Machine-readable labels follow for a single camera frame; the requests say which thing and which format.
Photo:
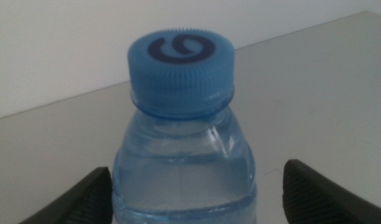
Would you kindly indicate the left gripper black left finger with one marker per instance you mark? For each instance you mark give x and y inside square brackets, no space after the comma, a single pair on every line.
[90,202]

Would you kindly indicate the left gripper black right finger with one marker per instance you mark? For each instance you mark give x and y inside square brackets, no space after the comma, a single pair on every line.
[308,199]

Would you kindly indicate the clear water bottle blue cap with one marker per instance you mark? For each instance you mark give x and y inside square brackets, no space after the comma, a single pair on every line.
[184,155]

